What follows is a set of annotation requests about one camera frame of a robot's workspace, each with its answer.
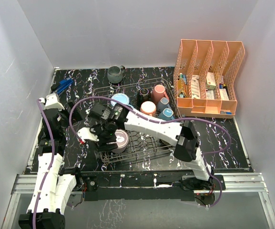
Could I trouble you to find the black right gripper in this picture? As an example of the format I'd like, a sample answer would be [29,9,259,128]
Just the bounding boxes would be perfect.
[89,122,118,152]

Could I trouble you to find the lilac mug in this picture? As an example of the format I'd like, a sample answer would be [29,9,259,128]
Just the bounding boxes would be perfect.
[112,129,129,154]

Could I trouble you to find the light blue mug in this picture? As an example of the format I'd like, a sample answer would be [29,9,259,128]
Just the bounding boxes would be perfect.
[111,93,134,109]

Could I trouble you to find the peach pink speckled mug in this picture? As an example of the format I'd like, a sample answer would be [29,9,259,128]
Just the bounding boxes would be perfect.
[140,101,156,117]

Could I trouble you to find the cream scalloped mug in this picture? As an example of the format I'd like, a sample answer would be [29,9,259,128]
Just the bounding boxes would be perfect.
[137,88,151,107]

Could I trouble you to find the dark grey-green mug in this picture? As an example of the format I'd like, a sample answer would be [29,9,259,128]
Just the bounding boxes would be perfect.
[107,65,126,84]

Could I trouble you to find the small grey-blue heart mug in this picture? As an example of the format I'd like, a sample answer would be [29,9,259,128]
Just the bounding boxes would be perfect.
[156,97,171,112]

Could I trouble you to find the teal floral mug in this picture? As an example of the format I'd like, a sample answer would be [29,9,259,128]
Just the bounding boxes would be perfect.
[158,108,174,121]

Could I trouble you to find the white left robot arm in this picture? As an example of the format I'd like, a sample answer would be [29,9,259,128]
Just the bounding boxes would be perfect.
[18,98,83,229]

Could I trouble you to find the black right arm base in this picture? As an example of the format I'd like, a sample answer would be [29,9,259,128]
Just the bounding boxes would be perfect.
[179,175,226,195]

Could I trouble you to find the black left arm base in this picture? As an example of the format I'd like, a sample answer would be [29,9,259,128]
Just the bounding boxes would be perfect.
[59,167,98,193]

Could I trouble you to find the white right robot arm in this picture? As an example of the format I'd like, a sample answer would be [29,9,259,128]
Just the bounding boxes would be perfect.
[88,104,214,189]

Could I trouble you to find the blue stapler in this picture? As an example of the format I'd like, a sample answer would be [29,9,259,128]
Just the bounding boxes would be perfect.
[51,78,74,96]

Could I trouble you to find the orange plastic file organizer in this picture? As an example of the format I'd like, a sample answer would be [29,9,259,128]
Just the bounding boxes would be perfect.
[173,39,245,119]

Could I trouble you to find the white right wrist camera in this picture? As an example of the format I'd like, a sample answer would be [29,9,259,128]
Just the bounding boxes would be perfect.
[78,127,99,144]

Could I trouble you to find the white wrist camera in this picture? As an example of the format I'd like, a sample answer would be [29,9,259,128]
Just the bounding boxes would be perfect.
[78,127,99,144]
[39,93,65,111]

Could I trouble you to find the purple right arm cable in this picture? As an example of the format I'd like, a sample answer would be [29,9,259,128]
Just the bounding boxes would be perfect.
[69,96,232,207]

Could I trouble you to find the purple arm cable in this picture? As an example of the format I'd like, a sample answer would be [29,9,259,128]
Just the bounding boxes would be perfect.
[69,96,232,207]
[31,99,85,229]

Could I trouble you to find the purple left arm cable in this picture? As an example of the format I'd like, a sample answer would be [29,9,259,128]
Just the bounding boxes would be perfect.
[31,99,85,229]

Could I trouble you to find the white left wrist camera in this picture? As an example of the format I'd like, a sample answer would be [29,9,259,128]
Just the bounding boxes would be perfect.
[39,93,65,111]

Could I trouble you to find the grey wire dish rack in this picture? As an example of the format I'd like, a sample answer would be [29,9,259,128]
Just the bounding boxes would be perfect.
[92,78,182,163]

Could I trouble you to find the aluminium frame rail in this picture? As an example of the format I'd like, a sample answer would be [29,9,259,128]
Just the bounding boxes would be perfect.
[1,173,275,229]

